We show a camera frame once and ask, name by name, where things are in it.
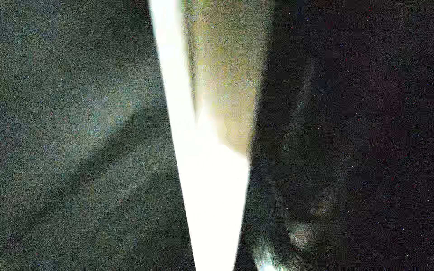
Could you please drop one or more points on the dark green laptop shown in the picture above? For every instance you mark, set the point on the dark green laptop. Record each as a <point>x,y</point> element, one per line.
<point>342,160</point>

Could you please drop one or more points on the grey zippered laptop bag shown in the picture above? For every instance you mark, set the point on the grey zippered laptop bag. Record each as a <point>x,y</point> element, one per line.
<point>89,178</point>

